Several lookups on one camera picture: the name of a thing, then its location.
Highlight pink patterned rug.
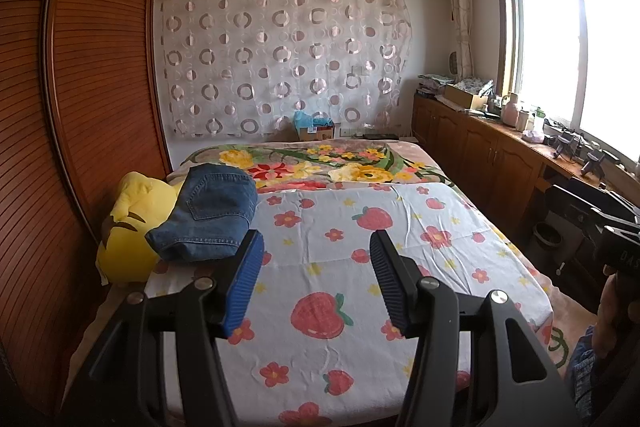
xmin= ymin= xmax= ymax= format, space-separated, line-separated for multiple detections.
xmin=544 ymin=292 xmax=597 ymax=369

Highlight small cardboard box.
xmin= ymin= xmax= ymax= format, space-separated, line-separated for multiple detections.
xmin=298 ymin=124 xmax=336 ymax=142

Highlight black tripod stand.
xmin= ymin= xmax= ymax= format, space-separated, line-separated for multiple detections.
xmin=549 ymin=129 xmax=584 ymax=160
xmin=581 ymin=149 xmax=609 ymax=180

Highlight bed with strawberry sheet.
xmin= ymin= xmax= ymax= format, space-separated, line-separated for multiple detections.
xmin=80 ymin=179 xmax=556 ymax=427

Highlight waste bin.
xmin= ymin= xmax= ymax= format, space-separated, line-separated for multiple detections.
xmin=532 ymin=222 xmax=566 ymax=251

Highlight person's denim-clad leg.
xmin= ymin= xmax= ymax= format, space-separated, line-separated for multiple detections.
xmin=570 ymin=327 xmax=601 ymax=413

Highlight wood-framed window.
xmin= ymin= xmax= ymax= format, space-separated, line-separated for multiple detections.
xmin=492 ymin=0 xmax=640 ymax=168

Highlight long wooden cabinet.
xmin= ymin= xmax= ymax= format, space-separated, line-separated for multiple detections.
xmin=412 ymin=89 xmax=640 ymax=228

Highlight open cardboard box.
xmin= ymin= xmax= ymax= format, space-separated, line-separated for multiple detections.
xmin=444 ymin=78 xmax=493 ymax=110

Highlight blue plastic bag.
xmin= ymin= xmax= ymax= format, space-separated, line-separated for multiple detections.
xmin=293 ymin=110 xmax=333 ymax=130

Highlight circle-patterned sheer wall curtain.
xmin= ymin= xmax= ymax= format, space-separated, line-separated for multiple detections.
xmin=155 ymin=0 xmax=413 ymax=140

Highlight brown wooden slatted wardrobe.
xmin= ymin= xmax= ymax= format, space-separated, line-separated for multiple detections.
xmin=0 ymin=0 xmax=173 ymax=408

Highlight pink bottle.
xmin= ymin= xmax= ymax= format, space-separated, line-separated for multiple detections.
xmin=502 ymin=94 xmax=521 ymax=124

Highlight pile of folded cloths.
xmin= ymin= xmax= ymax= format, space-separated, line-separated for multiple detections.
xmin=417 ymin=73 xmax=453 ymax=96

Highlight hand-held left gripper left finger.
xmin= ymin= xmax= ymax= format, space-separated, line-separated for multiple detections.
xmin=62 ymin=229 xmax=266 ymax=427

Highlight blue denim pants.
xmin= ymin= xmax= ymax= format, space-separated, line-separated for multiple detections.
xmin=145 ymin=163 xmax=258 ymax=264

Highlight yellow plush toy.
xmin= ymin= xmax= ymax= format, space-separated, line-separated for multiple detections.
xmin=95 ymin=172 xmax=183 ymax=283

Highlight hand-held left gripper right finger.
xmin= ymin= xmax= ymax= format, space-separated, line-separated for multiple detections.
xmin=369 ymin=229 xmax=583 ymax=427

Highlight person's right hand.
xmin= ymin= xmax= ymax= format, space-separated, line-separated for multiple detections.
xmin=599 ymin=278 xmax=626 ymax=353

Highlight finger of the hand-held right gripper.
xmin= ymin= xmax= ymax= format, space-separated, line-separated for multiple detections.
xmin=545 ymin=184 xmax=640 ymax=230

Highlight floral blanket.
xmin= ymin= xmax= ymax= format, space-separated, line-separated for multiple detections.
xmin=167 ymin=139 xmax=456 ymax=195

